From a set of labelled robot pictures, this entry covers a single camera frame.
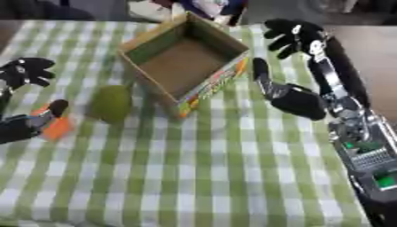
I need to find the green toy fruit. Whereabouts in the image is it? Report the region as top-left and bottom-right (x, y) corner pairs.
(85, 84), (136, 125)

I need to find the open tan cardboard box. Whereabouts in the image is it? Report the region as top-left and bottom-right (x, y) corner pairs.
(116, 12), (253, 120)

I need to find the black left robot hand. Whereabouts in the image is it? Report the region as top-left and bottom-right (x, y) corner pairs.
(0, 57), (70, 145)

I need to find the person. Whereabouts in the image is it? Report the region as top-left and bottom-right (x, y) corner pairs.
(127, 0), (252, 27)

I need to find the orange block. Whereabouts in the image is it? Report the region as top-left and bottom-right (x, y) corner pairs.
(29, 104), (78, 143)

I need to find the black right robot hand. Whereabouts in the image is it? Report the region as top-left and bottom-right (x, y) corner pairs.
(251, 18), (372, 121)

